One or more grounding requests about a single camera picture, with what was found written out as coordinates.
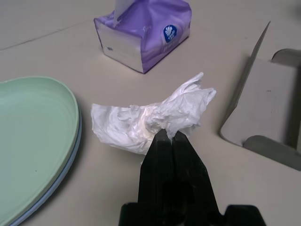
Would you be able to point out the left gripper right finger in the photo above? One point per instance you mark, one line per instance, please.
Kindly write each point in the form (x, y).
(190, 167)

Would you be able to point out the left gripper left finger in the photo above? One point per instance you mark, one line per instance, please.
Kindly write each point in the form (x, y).
(156, 164)

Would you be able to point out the white tissue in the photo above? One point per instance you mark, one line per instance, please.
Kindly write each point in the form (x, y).
(141, 122)

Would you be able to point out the light green plate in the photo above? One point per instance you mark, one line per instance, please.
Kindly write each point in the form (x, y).
(35, 141)

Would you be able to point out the light blue plate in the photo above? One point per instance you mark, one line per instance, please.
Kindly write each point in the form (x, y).
(79, 134)

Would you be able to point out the grey glasses case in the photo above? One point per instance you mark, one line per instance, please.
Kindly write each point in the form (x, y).
(265, 99)

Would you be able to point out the purple tissue pack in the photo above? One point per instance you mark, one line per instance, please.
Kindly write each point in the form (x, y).
(150, 40)

